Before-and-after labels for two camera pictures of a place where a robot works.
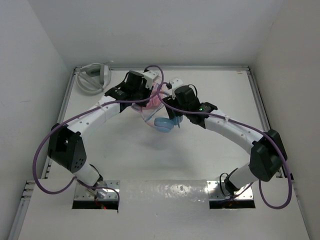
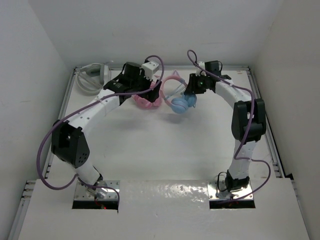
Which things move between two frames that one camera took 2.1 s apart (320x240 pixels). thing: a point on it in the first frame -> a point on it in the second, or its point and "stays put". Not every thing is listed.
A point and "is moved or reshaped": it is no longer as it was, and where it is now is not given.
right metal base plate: (215, 192) stays put
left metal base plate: (82, 192) stays put
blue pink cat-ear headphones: (162, 124) is moved or reshaped
